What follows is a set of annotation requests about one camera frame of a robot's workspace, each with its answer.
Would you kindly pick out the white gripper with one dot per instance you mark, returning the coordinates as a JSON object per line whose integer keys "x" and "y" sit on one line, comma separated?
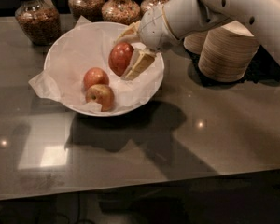
{"x": 153, "y": 32}

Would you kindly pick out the red apple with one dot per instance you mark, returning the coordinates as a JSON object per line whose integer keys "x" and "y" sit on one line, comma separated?
{"x": 119, "y": 57}
{"x": 95, "y": 76}

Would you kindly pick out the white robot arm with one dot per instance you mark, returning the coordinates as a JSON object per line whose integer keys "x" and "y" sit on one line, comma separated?
{"x": 260, "y": 17}

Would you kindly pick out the white bowl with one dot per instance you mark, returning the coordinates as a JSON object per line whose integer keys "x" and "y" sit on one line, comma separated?
{"x": 77, "y": 47}

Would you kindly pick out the paper bowl stack rear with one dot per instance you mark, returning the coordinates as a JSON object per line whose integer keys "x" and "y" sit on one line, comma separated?
{"x": 194, "y": 42}

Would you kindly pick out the paper bowl stack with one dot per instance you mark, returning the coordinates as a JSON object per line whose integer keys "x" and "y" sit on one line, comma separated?
{"x": 194, "y": 42}
{"x": 227, "y": 52}

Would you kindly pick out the yellow-red apple front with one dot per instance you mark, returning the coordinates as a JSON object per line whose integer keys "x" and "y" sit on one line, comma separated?
{"x": 101, "y": 94}

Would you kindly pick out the paper bowl stack front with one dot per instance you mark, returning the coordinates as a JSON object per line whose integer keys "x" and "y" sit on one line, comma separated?
{"x": 227, "y": 52}

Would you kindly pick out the white paper liner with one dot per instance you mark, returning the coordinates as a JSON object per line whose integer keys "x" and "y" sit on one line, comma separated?
{"x": 68, "y": 62}

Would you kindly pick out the glass jar brown cereal left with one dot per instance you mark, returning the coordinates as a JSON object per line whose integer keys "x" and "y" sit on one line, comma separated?
{"x": 39, "y": 20}

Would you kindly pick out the black mat under stacks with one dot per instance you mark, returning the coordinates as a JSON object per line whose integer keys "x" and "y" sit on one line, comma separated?
{"x": 263, "y": 68}

